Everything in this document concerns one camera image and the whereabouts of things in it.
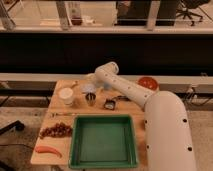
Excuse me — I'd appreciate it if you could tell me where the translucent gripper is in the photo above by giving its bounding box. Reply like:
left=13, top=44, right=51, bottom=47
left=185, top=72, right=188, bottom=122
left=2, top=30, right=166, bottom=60
left=85, top=73, right=103, bottom=91

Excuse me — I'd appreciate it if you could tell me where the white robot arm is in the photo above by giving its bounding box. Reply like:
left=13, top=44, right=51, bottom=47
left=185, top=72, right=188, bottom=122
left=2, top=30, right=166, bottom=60
left=86, top=62, right=197, bottom=171

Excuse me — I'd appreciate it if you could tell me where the red bowl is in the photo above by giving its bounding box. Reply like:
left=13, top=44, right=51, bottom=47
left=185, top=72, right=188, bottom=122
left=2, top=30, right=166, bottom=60
left=138, top=77, right=159, bottom=91

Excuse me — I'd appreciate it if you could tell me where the blue cup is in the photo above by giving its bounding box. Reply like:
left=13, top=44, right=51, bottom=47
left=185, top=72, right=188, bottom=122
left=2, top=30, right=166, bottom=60
left=103, top=83, right=112, bottom=90

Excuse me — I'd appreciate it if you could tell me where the small metal cup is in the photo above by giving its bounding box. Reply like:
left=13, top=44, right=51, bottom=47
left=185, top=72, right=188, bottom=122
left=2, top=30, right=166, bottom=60
left=85, top=93, right=96, bottom=106

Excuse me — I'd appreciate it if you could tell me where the small tan object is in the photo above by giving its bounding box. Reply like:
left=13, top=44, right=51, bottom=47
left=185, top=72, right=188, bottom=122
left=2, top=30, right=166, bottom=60
left=70, top=81, right=78, bottom=88

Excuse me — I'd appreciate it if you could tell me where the white cup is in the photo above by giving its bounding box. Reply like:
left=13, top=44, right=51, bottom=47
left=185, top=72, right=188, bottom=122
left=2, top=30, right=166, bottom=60
left=58, top=88, right=74, bottom=105

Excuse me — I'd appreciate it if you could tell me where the small black square object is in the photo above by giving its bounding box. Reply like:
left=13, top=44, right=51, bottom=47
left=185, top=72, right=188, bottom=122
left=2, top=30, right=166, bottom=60
left=104, top=99, right=116, bottom=110

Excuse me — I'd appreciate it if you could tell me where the bunch of red grapes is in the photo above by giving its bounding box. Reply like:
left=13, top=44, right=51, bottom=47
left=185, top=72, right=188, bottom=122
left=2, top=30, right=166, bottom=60
left=39, top=122, right=72, bottom=139

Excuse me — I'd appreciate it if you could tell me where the green plastic tray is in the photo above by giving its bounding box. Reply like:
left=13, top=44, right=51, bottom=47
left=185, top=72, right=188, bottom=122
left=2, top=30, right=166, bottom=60
left=68, top=115, right=138, bottom=170

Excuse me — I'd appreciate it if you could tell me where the orange carrot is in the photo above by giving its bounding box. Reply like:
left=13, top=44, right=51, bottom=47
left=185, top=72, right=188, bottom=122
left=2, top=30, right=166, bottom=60
left=34, top=146, right=62, bottom=158

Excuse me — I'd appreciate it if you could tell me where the black office chair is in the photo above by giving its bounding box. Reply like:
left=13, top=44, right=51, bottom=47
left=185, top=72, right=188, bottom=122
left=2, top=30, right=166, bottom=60
left=176, top=0, right=213, bottom=26

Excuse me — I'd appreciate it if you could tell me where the black handled tool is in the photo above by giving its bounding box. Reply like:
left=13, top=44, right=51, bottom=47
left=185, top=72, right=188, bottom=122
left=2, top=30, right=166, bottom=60
left=112, top=95, right=130, bottom=101

